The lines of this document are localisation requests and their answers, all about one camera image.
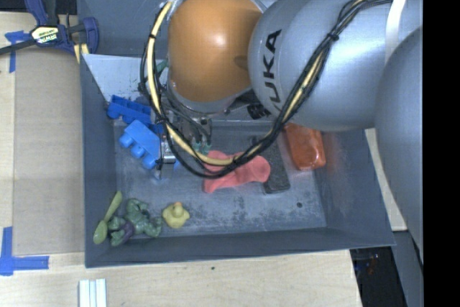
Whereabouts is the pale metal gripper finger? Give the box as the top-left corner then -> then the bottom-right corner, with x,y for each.
161,142 -> 177,166
155,156 -> 167,180

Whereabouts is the light blue toy block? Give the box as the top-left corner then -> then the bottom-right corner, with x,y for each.
119,119 -> 181,180

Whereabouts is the yellow rubber duck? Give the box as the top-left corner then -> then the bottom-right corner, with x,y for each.
161,201 -> 191,230

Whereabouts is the green toy figure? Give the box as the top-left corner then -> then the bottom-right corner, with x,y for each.
106,198 -> 164,247

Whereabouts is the dark blue toy block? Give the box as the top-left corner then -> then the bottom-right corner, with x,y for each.
106,94 -> 161,127

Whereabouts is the green plastic spoon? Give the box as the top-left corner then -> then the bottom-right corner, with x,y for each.
93,190 -> 124,246

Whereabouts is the red cloth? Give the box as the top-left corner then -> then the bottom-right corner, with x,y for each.
202,150 -> 272,195

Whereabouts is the grey metal bin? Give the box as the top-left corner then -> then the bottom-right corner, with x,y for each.
75,0 -> 397,269

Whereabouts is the dark flat block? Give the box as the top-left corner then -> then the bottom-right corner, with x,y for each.
251,135 -> 292,196

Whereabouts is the pale wood board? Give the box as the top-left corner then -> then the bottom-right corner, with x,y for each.
12,45 -> 88,257

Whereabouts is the orange sponge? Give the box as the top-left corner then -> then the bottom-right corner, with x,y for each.
283,122 -> 327,172

